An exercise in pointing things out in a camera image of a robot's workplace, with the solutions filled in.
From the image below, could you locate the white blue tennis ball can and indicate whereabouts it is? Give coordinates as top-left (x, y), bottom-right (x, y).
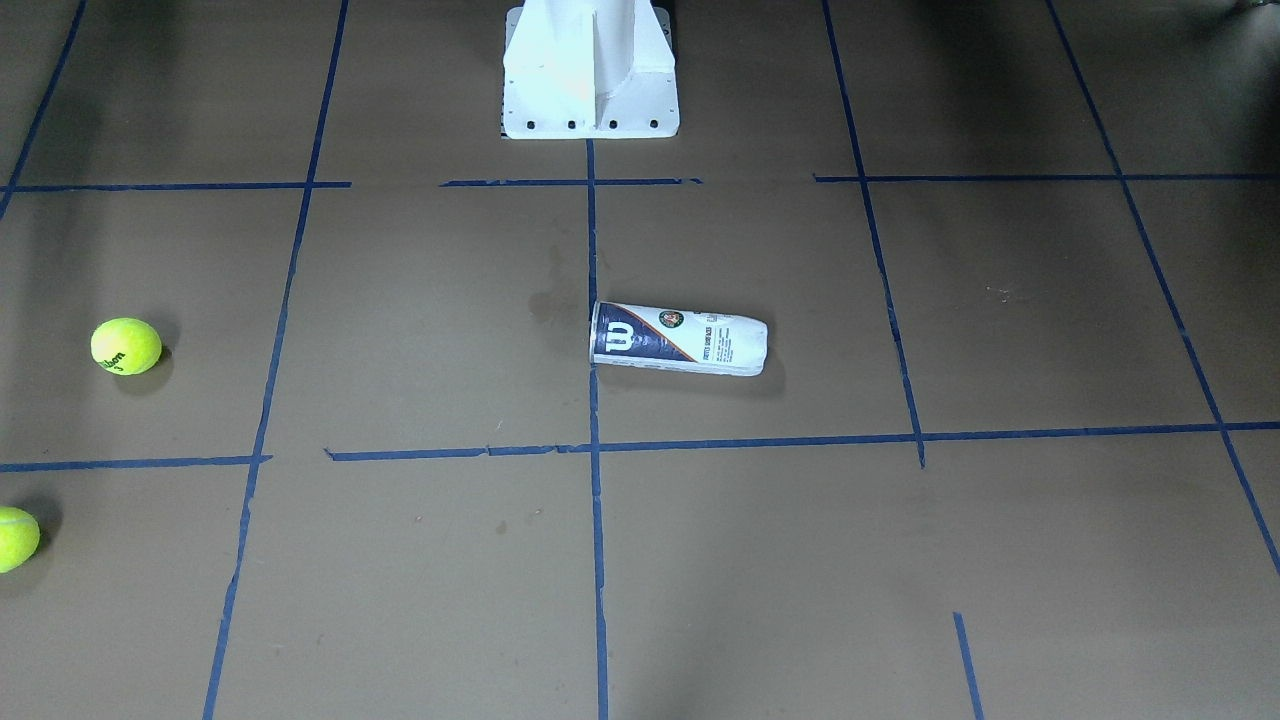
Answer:
top-left (589, 301), bottom-right (769, 377)

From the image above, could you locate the yellow Wilson tennis ball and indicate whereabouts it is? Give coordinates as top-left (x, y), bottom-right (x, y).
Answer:
top-left (90, 316), bottom-right (163, 375)

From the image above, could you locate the yellow Roland Garros tennis ball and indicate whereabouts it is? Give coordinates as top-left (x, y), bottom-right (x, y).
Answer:
top-left (0, 506), bottom-right (41, 574)

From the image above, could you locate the white pedestal column base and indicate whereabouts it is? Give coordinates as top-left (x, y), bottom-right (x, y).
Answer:
top-left (500, 1), bottom-right (681, 141)

